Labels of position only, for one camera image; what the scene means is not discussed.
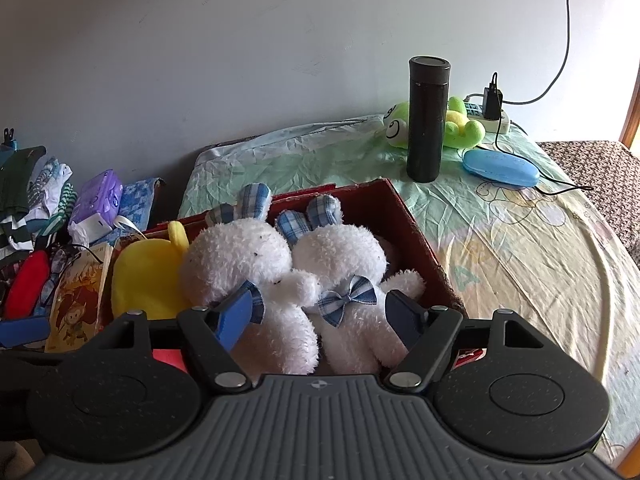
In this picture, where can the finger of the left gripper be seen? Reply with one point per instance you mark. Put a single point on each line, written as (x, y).
(14, 333)

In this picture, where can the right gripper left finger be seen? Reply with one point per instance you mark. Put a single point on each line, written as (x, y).
(211, 333)

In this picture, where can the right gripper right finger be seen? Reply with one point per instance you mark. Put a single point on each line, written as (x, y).
(427, 334)

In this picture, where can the white bunny plush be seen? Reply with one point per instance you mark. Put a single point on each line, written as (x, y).
(350, 264)

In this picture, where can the pink bunny plush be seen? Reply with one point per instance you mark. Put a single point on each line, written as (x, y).
(239, 247)

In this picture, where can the yellow bear plush red shirt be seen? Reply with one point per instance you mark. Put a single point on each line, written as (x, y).
(146, 275)

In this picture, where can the red plush item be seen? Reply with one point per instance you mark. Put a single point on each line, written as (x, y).
(27, 285)

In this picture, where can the orange cartoon snack bag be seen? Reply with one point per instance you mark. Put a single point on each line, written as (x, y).
(76, 310)

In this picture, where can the pile of clothes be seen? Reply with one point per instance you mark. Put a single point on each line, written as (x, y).
(33, 184)

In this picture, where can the purple tissue pack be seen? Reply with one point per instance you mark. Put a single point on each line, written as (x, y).
(100, 195)

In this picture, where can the blue patterned tissue pack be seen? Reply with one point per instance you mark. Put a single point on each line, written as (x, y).
(138, 199)

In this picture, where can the blue glasses case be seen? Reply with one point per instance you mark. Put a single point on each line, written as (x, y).
(502, 168)

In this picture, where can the green frog plush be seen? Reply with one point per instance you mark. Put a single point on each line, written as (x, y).
(461, 131)

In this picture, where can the white power strip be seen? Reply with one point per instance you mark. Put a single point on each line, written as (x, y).
(475, 112)

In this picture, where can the black power adapter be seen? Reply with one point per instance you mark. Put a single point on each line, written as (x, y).
(492, 99)

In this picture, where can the black thermos bottle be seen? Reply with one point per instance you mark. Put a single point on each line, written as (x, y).
(428, 98)

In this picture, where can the wooden door frame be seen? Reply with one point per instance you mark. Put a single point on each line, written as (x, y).
(632, 120)

